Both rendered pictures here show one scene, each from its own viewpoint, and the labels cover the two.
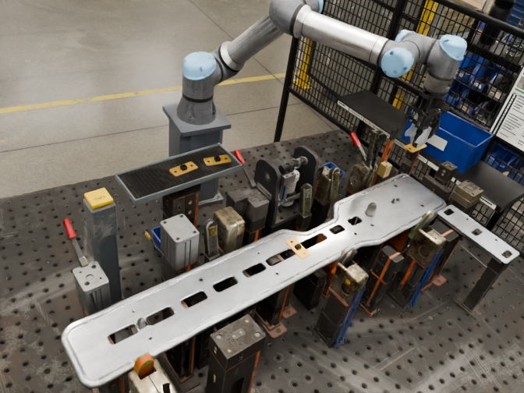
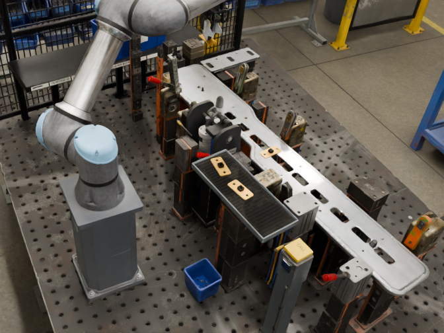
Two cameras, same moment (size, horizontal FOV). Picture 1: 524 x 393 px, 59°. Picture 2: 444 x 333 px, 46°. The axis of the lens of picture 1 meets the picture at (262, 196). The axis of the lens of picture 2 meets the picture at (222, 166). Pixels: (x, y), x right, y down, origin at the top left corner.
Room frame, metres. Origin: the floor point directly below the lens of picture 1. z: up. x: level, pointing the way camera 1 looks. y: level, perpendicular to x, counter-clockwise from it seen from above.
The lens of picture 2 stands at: (1.13, 1.41, 2.30)
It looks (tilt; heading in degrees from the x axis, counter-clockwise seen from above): 42 degrees down; 273
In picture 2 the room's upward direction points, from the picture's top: 7 degrees clockwise
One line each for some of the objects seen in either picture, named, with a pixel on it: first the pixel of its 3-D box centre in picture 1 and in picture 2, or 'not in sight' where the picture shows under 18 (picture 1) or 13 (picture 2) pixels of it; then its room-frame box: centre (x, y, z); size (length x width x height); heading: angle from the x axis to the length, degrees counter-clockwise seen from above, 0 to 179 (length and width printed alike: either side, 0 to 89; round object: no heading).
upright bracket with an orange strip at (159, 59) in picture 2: (376, 181); (159, 98); (1.53, -0.44, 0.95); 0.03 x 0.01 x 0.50; 133
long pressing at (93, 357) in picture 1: (294, 253); (275, 155); (1.01, -0.13, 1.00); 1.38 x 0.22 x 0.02; 133
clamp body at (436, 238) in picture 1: (414, 268); (244, 108); (1.16, -0.58, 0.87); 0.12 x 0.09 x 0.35; 43
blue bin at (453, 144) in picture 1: (444, 136); (129, 32); (1.73, -0.71, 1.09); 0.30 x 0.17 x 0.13; 50
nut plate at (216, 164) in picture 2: (217, 159); (221, 165); (1.20, 0.16, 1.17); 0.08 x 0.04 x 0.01; 122
